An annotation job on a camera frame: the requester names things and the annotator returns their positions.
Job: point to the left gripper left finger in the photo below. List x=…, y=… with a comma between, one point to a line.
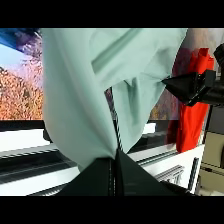
x=96, y=181

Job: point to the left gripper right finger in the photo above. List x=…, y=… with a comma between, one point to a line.
x=136, y=181

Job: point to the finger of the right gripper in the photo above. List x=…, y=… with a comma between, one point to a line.
x=186, y=95
x=185, y=80

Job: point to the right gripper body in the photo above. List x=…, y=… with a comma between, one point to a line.
x=211, y=88

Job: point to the pale green shirt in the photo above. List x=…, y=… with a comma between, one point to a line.
x=76, y=100

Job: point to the red garment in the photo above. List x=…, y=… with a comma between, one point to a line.
x=191, y=126

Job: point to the silver frame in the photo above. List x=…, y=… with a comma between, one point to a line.
x=30, y=160

